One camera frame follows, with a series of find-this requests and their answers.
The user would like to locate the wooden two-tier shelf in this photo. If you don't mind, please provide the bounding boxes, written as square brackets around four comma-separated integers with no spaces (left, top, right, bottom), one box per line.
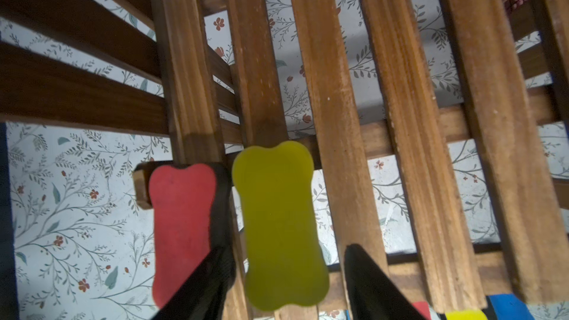
[1,0,568,311]

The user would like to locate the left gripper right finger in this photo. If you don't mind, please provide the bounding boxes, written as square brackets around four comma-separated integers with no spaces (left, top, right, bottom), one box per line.
[344,244,424,319]

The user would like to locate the yellow eraser bottom row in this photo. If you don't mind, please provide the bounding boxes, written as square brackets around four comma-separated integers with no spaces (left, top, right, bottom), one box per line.
[232,141,329,312]
[445,310,488,320]

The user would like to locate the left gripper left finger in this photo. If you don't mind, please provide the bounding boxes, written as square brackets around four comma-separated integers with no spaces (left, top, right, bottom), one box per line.
[154,246,236,320]

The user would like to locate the blue eraser bottom row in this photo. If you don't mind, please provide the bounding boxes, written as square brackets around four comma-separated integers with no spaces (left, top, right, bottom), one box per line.
[489,294,534,320]

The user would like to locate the red eraser bottom row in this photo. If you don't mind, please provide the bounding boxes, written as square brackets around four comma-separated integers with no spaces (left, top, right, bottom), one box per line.
[148,163,232,309]
[412,302,431,320]

